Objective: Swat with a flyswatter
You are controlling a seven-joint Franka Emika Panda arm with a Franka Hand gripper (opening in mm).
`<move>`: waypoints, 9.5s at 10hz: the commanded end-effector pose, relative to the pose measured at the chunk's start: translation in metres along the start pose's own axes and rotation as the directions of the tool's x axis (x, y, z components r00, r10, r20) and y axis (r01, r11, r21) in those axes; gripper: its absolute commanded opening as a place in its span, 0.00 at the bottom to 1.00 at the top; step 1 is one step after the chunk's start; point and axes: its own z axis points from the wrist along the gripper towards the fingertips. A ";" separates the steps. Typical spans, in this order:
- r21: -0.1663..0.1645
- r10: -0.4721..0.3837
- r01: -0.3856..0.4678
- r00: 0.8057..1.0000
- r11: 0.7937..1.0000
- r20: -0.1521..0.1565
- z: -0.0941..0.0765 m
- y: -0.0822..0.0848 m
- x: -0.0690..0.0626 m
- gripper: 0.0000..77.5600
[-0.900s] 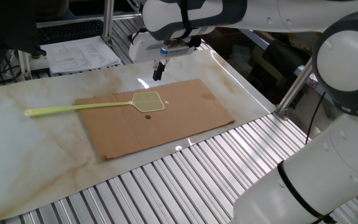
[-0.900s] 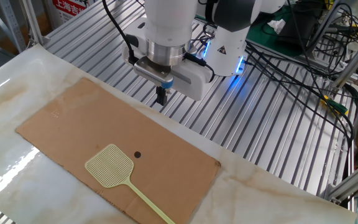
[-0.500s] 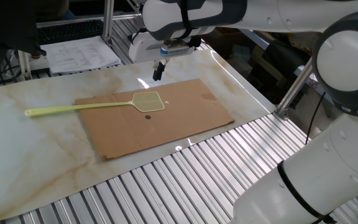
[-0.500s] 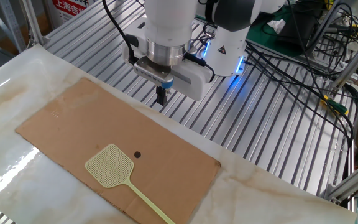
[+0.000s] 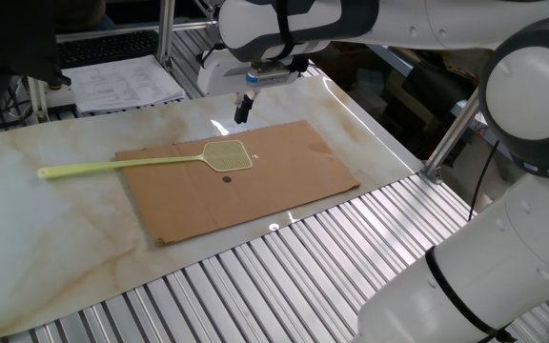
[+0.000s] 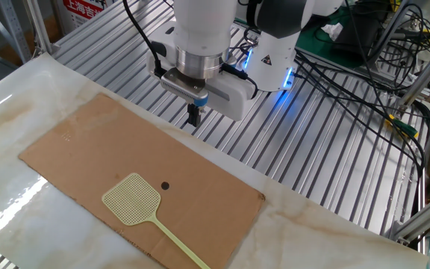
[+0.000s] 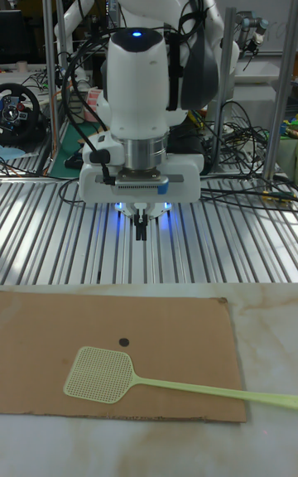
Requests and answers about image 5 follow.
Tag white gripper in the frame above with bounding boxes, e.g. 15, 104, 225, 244
196, 47, 261, 126

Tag yellow-green plastic flyswatter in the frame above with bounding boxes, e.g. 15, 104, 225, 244
36, 139, 254, 181

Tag brown cardboard sheet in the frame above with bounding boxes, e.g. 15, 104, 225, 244
114, 119, 361, 248

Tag stack of printed papers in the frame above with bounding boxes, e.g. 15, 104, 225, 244
62, 54, 188, 115

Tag person in dark clothes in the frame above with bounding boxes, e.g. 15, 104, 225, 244
53, 0, 119, 33

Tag marble pattern board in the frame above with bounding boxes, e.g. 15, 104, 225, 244
0, 74, 426, 340

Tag silver wrist mount blue ends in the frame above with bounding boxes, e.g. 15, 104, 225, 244
244, 61, 300, 90

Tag aluminium frame post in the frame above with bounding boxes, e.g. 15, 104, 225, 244
155, 0, 176, 71
27, 75, 51, 124
420, 90, 481, 185

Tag aluminium frame rail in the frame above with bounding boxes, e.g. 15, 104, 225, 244
54, 19, 218, 44

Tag black strap around arm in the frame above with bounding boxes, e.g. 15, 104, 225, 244
424, 246, 517, 343

